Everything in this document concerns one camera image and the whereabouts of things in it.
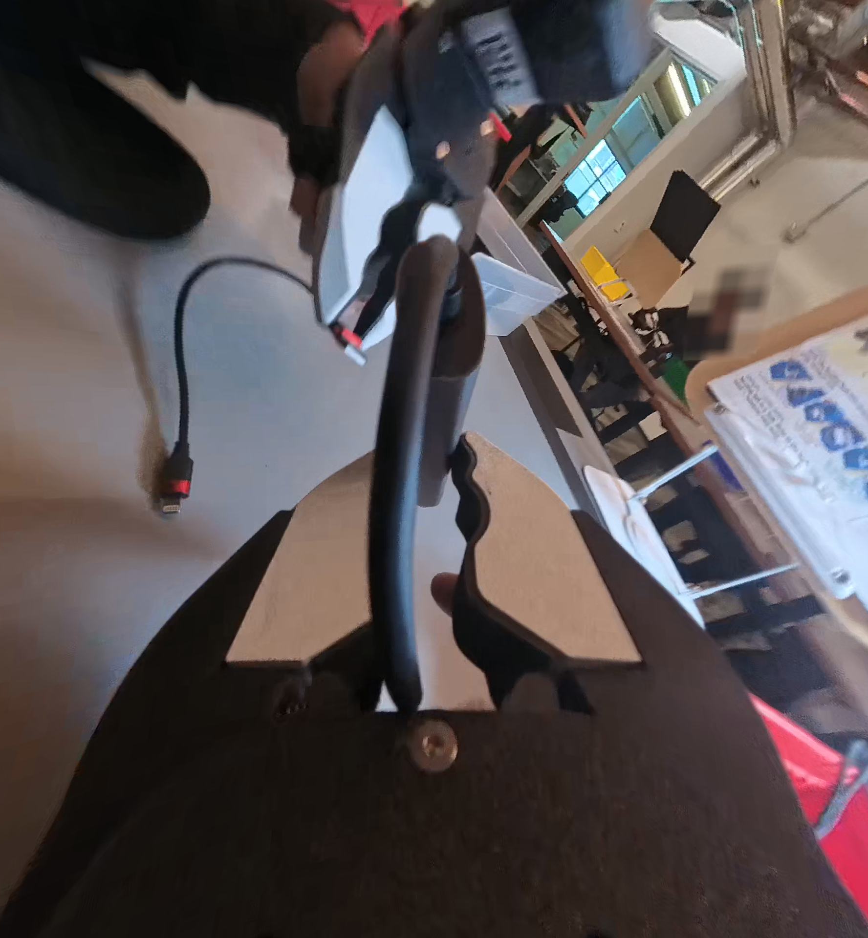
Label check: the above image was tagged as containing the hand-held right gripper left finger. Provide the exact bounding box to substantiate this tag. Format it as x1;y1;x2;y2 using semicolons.
226;450;376;668

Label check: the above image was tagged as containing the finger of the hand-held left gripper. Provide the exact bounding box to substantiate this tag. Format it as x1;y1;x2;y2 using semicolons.
317;105;435;351
434;192;491;382

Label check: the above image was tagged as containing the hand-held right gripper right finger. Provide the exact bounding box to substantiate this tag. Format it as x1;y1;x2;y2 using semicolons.
451;432;642;669

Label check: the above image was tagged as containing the clear plastic bin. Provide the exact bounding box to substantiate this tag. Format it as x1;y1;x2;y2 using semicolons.
469;187;568;338

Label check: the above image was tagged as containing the black red braided cable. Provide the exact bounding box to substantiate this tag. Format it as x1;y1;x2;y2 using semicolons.
157;256;369;515

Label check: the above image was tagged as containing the red plastic bin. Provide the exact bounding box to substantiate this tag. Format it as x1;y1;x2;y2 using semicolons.
749;692;868;938

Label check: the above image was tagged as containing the person's left hand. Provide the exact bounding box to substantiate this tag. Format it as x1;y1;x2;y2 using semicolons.
289;18;367;252

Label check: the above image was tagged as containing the instruction sheet on stand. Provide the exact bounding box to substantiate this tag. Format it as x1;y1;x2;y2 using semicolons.
583;286;868;644

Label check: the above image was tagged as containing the yellow plastic bin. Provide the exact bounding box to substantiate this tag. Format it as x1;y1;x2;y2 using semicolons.
579;245;631;303

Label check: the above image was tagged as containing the printed instruction sheet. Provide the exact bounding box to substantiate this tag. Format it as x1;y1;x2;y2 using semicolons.
704;304;868;640

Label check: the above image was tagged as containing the black silver plug cable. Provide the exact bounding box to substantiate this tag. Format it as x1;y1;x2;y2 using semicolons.
815;740;868;840

